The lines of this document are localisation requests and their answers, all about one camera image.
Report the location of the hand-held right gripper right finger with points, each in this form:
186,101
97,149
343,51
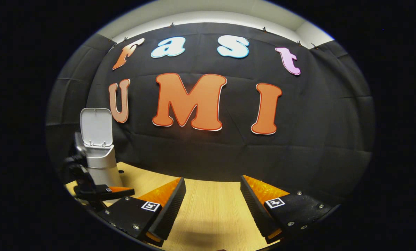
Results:
256,212

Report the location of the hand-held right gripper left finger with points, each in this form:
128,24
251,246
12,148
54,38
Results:
171,212

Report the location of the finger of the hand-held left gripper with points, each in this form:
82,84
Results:
101,193

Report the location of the white garbage bin lid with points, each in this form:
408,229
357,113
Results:
96,127

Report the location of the white desktop garbage bin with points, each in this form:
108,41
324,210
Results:
105,167

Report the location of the wooden desktop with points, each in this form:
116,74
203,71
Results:
211,209

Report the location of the black backdrop cloth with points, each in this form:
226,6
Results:
316,139

